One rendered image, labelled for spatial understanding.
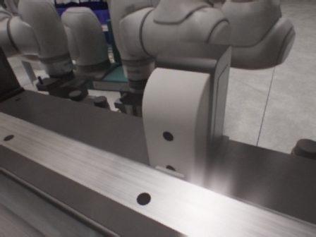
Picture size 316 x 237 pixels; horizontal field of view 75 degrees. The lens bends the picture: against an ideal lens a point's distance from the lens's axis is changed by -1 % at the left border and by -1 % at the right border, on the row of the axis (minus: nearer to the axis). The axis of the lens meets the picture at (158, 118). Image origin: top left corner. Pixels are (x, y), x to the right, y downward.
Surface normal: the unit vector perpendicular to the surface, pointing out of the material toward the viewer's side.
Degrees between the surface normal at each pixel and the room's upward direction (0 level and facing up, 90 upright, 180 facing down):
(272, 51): 90
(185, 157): 90
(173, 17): 59
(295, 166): 0
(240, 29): 96
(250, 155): 0
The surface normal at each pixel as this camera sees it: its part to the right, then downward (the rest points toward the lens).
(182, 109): -0.47, 0.20
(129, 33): -0.62, 0.39
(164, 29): -0.65, 0.09
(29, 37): 0.00, 0.56
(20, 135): -0.09, -0.82
